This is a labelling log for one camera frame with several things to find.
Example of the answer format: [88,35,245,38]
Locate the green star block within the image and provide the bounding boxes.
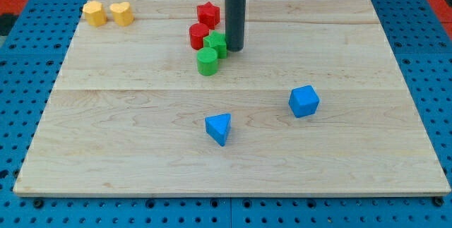
[203,31,227,59]

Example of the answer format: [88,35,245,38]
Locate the red star block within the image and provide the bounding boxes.
[196,1,220,30]

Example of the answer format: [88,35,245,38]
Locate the blue triangle block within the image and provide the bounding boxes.
[205,113,232,147]

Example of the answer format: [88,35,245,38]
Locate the green cylinder block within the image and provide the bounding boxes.
[196,47,218,76]

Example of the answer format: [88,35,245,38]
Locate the red cylinder block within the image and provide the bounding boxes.
[189,23,210,50]

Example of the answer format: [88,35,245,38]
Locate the blue cube block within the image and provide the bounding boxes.
[288,85,320,118]

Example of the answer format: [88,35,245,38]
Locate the light wooden board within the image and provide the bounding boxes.
[13,0,451,198]

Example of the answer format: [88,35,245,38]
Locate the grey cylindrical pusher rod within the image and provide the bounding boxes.
[225,0,246,52]

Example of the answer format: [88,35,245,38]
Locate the yellow heart block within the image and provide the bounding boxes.
[109,1,134,27]

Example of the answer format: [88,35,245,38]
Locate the yellow hexagon block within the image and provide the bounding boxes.
[83,1,107,27]

